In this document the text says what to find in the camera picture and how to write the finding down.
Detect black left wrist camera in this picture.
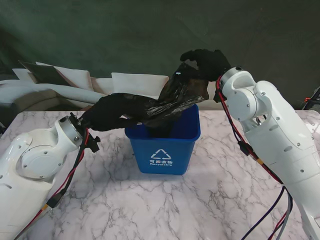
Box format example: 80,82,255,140
86,134,101,153

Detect beige sofa back cushion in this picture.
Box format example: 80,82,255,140
90,76,113,95

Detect black plastic garbage bag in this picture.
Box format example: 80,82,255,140
134,62,210,138

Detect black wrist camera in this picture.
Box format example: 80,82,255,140
213,89,227,103
86,134,101,153

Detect blue plastic recycling bin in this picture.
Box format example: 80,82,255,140
124,103,202,176

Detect white sofa back cushion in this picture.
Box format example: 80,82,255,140
111,72,171,97
36,61,91,90
12,67,38,82

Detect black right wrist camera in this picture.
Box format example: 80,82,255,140
213,89,227,103

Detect dark grey cushion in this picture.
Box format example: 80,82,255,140
18,59,76,87

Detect long white sofa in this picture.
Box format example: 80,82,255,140
0,67,171,112

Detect left arm red black cables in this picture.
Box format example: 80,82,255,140
14,127,91,240

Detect arm red black cables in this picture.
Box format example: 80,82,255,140
215,74,293,240
14,127,91,240

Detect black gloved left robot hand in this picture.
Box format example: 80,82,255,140
81,92,151,132

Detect black tripod with orange clip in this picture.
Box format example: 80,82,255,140
301,86,320,111

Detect right arm red black cables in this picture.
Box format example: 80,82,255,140
215,74,293,240

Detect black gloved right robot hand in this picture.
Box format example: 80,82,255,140
179,49,232,82

